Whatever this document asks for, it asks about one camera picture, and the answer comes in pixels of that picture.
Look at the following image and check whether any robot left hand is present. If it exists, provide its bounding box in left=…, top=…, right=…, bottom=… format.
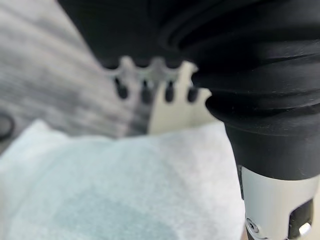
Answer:
left=55, top=0, right=320, bottom=240

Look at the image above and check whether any pale blue white cushion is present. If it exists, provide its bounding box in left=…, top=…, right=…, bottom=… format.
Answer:
left=0, top=119, right=249, bottom=240

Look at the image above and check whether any grey striped rug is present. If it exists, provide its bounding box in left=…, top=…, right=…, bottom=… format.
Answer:
left=0, top=0, right=161, bottom=156

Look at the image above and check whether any black cable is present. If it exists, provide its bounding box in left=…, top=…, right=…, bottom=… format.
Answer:
left=0, top=113, right=15, bottom=141

